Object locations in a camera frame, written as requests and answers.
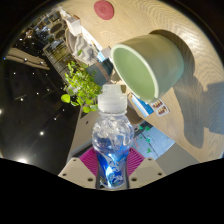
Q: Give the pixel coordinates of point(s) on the grey curved sofa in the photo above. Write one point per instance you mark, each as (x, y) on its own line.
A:
(134, 117)

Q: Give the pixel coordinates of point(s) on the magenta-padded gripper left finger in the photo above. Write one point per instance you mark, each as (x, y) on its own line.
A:
(77, 170)

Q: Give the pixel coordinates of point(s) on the dark framed decorated window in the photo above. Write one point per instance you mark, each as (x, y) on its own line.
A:
(155, 141)

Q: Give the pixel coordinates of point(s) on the flat blue box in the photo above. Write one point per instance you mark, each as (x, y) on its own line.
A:
(142, 106)

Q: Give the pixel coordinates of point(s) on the group of dining chairs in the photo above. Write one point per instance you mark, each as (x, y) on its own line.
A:
(55, 28)

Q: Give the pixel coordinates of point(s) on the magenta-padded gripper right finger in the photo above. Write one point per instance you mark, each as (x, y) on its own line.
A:
(146, 170)

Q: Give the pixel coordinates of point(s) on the green potted plant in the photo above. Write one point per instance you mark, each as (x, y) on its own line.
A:
(81, 86)

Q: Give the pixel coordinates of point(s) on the blue tissue pack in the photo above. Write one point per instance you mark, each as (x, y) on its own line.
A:
(104, 55)

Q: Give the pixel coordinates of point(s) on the grey chevron pillow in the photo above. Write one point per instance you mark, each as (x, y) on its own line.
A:
(83, 48)

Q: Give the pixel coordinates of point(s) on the pale green mug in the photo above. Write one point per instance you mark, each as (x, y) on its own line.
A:
(163, 60)

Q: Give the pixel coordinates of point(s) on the group of ceiling lights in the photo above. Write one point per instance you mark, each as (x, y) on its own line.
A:
(41, 133)

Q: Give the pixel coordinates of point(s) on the white box with orange print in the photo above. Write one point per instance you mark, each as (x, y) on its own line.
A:
(73, 25)

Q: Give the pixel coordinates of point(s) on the flat round red coaster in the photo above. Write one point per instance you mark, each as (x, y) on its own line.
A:
(104, 9)

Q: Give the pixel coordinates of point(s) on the clear blue-labelled water bottle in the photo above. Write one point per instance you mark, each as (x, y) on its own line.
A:
(112, 140)

